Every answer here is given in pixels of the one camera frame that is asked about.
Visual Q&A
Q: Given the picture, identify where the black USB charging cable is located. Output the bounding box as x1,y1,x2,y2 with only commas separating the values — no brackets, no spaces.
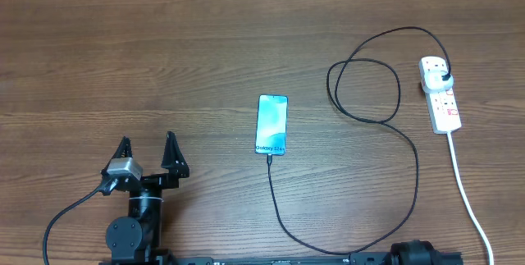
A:
266,25,453,257

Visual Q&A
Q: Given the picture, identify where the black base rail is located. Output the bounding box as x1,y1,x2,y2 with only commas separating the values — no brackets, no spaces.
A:
174,252,401,265

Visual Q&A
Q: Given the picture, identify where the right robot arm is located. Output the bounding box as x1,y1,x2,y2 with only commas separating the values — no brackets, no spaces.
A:
386,240,442,265

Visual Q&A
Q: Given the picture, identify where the white power strip cord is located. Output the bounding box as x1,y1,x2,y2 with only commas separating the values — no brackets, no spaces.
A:
445,131,495,265

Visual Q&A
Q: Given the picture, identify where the white round charger plug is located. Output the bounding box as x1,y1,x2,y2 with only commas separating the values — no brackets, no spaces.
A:
422,71,454,94

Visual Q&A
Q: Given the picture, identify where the blue screen smartphone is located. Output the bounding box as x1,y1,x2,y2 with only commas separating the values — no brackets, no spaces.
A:
255,94,288,156

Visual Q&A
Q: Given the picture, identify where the white power strip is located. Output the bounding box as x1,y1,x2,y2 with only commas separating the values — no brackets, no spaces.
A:
418,56,462,134

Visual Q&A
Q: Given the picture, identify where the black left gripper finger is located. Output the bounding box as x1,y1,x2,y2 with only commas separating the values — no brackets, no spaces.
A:
161,131,189,178
107,136,133,166

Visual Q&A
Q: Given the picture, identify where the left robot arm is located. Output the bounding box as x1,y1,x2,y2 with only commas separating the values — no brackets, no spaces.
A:
98,131,189,265

